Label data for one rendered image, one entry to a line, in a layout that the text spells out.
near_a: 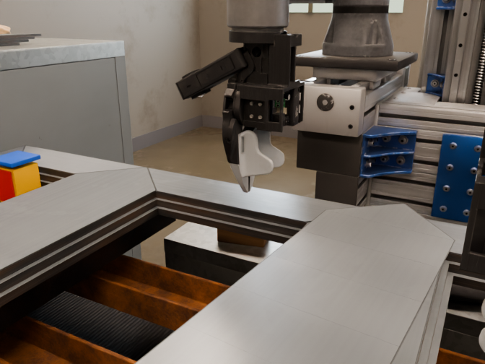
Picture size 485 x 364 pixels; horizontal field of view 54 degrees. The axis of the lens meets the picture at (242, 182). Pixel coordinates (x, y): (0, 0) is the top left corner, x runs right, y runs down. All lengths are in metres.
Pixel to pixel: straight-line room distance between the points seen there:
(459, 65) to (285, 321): 0.77
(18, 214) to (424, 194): 0.77
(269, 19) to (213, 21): 4.17
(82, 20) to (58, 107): 2.46
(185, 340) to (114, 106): 1.00
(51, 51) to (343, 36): 0.66
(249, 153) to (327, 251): 0.16
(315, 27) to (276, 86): 3.71
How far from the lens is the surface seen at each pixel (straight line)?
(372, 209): 0.73
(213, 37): 4.74
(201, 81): 0.62
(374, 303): 0.51
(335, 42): 1.04
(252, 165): 0.61
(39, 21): 3.43
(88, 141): 1.31
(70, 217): 0.72
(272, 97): 0.56
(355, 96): 0.90
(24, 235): 0.69
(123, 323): 1.00
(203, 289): 0.78
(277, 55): 0.57
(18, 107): 1.17
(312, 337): 0.45
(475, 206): 0.28
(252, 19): 0.57
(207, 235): 1.01
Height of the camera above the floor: 1.13
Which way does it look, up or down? 20 degrees down
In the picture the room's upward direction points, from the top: straight up
